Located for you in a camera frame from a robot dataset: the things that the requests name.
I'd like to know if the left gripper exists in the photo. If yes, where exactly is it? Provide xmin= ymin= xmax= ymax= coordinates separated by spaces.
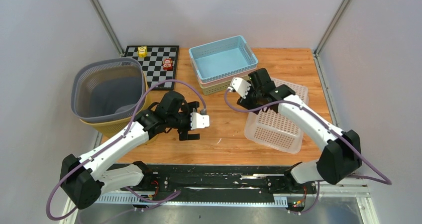
xmin=167 ymin=102 xmax=200 ymax=140

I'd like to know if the large white perforated basket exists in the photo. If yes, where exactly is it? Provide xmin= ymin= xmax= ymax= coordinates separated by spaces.
xmin=243 ymin=77 xmax=309 ymax=155

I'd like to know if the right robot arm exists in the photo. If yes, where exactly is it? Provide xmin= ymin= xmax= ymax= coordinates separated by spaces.
xmin=229 ymin=68 xmax=362 ymax=193

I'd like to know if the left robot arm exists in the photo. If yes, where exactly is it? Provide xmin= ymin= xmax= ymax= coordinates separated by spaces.
xmin=60 ymin=91 xmax=210 ymax=210

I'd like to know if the green perforated tray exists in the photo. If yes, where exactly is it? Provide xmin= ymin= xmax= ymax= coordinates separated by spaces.
xmin=199 ymin=75 xmax=249 ymax=95

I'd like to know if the pink perforated tray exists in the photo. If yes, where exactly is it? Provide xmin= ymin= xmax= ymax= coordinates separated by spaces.
xmin=196 ymin=68 xmax=255 ymax=87

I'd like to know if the blue perforated tray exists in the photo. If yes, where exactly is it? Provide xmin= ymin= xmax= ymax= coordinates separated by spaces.
xmin=188 ymin=35 xmax=258 ymax=83

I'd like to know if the red owl toy block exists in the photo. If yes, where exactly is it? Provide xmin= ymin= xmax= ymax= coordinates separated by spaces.
xmin=162 ymin=58 xmax=174 ymax=71

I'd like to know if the black white checkerboard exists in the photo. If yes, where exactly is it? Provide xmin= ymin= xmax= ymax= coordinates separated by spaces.
xmin=124 ymin=45 xmax=180 ymax=87

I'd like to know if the yellow ribbed bin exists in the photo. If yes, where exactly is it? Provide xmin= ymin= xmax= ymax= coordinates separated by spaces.
xmin=80 ymin=95 xmax=152 ymax=138

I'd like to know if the yellow owl toy block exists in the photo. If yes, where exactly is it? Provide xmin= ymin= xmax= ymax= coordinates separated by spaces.
xmin=137 ymin=46 xmax=148 ymax=57

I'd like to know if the grey mesh basket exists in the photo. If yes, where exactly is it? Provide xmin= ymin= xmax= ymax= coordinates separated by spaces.
xmin=71 ymin=57 xmax=148 ymax=123

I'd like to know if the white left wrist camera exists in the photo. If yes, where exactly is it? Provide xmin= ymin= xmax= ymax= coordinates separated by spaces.
xmin=191 ymin=112 xmax=210 ymax=130

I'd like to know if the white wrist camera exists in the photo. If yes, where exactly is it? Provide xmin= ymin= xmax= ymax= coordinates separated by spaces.
xmin=228 ymin=77 xmax=251 ymax=99
xmin=191 ymin=112 xmax=210 ymax=130

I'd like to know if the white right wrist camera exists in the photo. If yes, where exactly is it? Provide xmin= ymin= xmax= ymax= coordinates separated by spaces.
xmin=228 ymin=77 xmax=251 ymax=99

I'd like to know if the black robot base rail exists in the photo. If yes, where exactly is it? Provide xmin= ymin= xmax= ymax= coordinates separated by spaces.
xmin=96 ymin=163 xmax=370 ymax=213

